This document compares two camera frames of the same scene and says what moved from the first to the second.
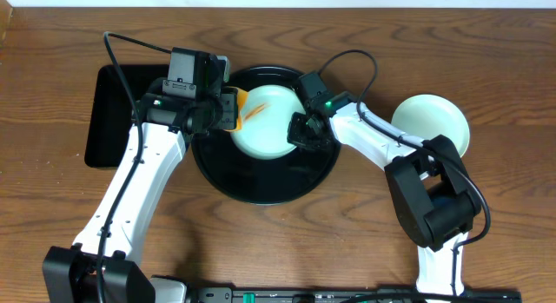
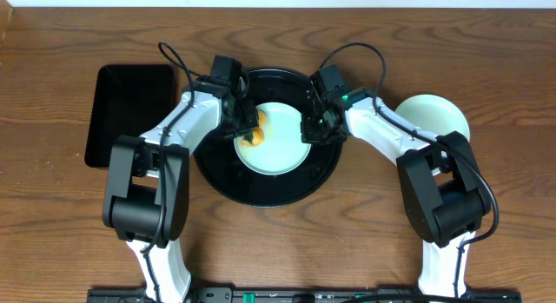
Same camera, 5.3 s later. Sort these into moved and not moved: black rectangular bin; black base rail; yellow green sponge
Moved: yellow green sponge
Not moved: black base rail; black rectangular bin
